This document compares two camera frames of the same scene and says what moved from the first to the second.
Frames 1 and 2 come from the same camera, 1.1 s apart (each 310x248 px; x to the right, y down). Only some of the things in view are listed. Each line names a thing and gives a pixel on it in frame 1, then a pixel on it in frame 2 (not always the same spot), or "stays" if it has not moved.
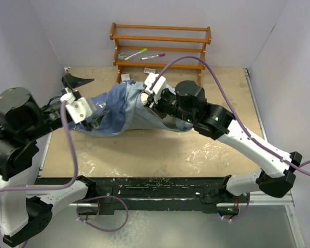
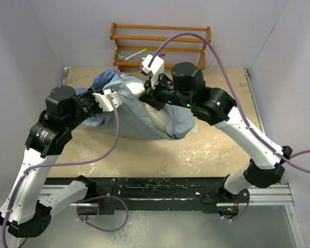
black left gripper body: (53, 116) to (88, 105)
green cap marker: (141, 50) stays
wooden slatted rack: (113, 36) stays
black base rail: (209, 194) stays
